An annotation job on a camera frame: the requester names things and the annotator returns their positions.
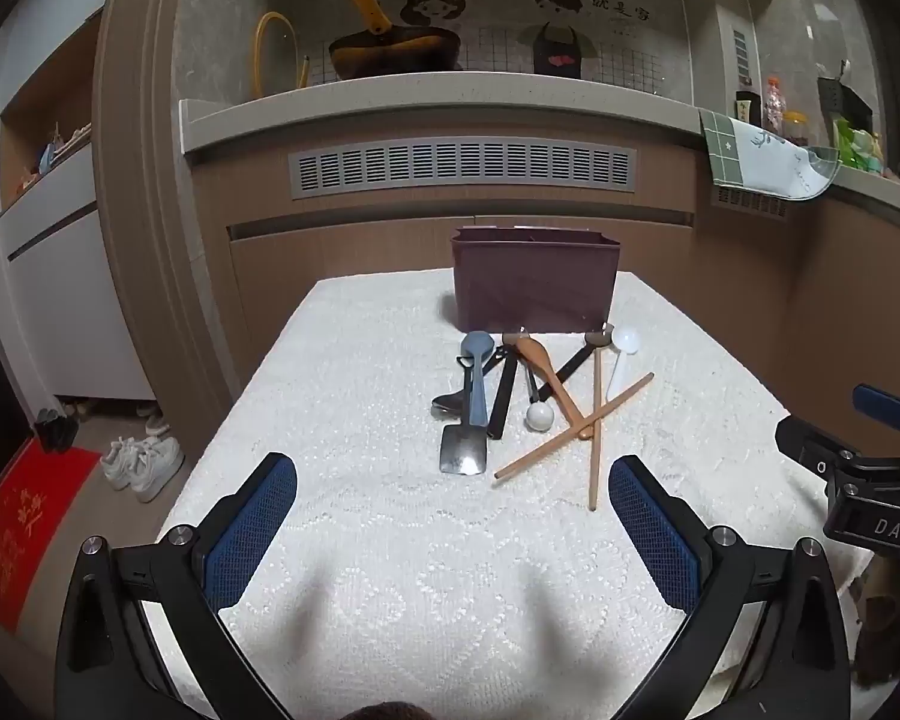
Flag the yellow hose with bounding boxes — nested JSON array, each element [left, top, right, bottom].
[[250, 11, 301, 100]]

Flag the maroon plastic utensil box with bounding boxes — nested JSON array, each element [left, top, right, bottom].
[[450, 225, 620, 336]]

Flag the wooden chopstick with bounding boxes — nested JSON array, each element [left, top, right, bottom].
[[493, 372, 655, 481], [588, 345, 605, 512]]

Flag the white sneaker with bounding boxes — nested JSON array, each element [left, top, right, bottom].
[[131, 436, 186, 504], [101, 437, 158, 492]]

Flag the cartoon wall sticker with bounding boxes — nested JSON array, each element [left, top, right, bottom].
[[397, 0, 680, 83]]

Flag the short grey vent grille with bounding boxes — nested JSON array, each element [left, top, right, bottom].
[[711, 184, 790, 220]]

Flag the white ball-end utensil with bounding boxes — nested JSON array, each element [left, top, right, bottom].
[[502, 328, 555, 433]]

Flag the clear bottle with red cap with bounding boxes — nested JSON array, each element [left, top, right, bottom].
[[763, 77, 787, 137]]

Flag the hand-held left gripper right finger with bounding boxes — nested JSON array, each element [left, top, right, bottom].
[[607, 454, 850, 720]]

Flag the small steel spatula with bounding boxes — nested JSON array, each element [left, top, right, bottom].
[[439, 355, 490, 476]]

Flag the beige kitchen counter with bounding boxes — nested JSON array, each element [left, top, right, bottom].
[[178, 71, 900, 203]]

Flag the brown wooden spoon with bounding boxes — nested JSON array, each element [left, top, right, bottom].
[[514, 336, 595, 441]]

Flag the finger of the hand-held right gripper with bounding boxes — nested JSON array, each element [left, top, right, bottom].
[[775, 417, 865, 482], [852, 383, 900, 458]]

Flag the green packet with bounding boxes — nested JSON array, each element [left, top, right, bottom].
[[832, 118, 884, 172]]

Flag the white cabinet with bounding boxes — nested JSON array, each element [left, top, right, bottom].
[[0, 7, 158, 404]]

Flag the red floor mat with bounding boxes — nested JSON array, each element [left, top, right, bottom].
[[0, 439, 104, 632]]

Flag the black-handled metal ladle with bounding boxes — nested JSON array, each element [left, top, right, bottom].
[[532, 330, 609, 403]]

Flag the white plastic spoon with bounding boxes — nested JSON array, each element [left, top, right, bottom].
[[605, 325, 640, 402]]

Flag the black kitchen rack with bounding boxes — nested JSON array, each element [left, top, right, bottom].
[[817, 60, 875, 137]]

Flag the green and white towel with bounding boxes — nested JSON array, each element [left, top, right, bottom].
[[699, 109, 842, 203]]

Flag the dark pan with yellow handle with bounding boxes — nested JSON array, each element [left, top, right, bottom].
[[328, 0, 464, 81]]

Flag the black utensil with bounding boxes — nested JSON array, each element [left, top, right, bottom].
[[486, 352, 524, 441]]

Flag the white textured tablecloth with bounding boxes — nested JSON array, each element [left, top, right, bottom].
[[144, 268, 875, 720]]

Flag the long grey vent grille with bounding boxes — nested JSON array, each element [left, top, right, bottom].
[[288, 139, 638, 200]]

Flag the black metal tongs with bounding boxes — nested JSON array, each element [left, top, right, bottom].
[[430, 345, 511, 419]]

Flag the blue-grey plastic spoon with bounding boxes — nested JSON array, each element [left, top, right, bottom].
[[461, 331, 494, 428]]

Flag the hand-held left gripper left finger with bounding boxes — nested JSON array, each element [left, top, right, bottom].
[[54, 452, 299, 720]]

